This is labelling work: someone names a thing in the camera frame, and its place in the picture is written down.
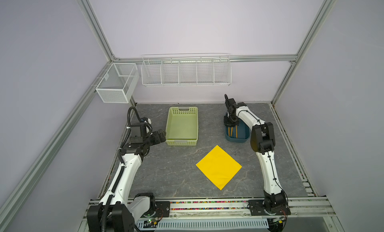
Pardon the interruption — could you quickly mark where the yellow paper napkin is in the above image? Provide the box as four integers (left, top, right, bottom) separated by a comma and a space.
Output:
196, 145, 242, 190

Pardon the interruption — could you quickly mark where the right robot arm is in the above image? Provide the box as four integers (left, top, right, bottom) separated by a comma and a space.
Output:
224, 95, 289, 215

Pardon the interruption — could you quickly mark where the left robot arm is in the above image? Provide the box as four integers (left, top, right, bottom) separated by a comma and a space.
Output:
87, 106, 166, 232

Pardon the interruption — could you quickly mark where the teal plastic tray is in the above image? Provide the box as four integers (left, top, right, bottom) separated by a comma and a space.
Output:
225, 119, 251, 143

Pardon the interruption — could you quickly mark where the green plastic basket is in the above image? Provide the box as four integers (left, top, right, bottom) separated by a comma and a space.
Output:
166, 106, 199, 146

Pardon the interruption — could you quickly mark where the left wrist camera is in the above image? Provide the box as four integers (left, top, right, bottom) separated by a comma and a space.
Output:
141, 117, 152, 125

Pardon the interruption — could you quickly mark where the white mesh wall box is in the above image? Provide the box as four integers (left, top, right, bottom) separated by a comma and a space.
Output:
96, 63, 140, 104

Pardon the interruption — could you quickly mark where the white wire wall rack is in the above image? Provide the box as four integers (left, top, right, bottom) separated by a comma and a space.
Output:
141, 53, 232, 86

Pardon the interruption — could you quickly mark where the white vented cable duct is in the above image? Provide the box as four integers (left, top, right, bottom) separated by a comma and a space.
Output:
136, 218, 269, 232

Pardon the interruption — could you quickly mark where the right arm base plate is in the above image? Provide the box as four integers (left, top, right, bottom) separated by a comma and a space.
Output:
247, 199, 291, 216

